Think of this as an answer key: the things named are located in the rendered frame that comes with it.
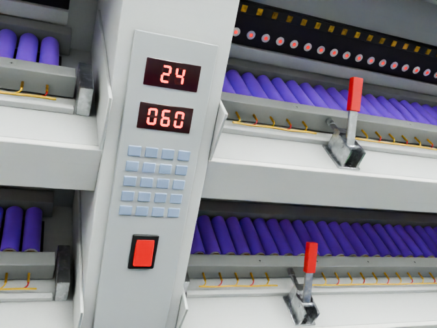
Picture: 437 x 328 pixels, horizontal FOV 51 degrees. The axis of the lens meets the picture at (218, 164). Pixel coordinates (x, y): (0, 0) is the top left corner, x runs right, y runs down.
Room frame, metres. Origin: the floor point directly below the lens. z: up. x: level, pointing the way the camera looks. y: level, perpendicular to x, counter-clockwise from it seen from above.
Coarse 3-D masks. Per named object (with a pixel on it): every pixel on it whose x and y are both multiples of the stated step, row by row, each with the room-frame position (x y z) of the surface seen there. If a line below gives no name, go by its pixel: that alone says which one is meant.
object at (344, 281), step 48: (192, 240) 0.52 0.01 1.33; (240, 240) 0.54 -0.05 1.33; (288, 240) 0.58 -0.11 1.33; (336, 240) 0.60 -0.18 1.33; (384, 240) 0.64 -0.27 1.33; (432, 240) 0.69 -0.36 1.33; (192, 288) 0.47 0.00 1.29; (240, 288) 0.49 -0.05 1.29; (288, 288) 0.52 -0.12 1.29; (336, 288) 0.53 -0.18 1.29; (384, 288) 0.56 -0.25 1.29; (432, 288) 0.59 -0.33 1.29
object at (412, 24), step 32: (96, 0) 0.55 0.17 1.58; (256, 0) 0.62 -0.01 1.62; (288, 0) 0.64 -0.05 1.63; (320, 0) 0.66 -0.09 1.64; (352, 0) 0.68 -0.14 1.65; (384, 0) 0.70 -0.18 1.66; (416, 0) 0.72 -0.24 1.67; (384, 32) 0.70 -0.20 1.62; (416, 32) 0.73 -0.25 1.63; (64, 192) 0.55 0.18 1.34
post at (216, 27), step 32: (128, 0) 0.37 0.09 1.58; (160, 0) 0.38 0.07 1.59; (192, 0) 0.39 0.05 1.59; (224, 0) 0.40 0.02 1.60; (128, 32) 0.37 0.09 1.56; (160, 32) 0.38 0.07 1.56; (192, 32) 0.39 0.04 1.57; (224, 32) 0.40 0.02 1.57; (128, 64) 0.37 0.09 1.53; (224, 64) 0.40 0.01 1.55; (96, 192) 0.37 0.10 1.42; (192, 192) 0.40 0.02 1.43; (96, 224) 0.37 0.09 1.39; (192, 224) 0.40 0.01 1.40; (96, 256) 0.37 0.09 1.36; (96, 288) 0.37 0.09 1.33
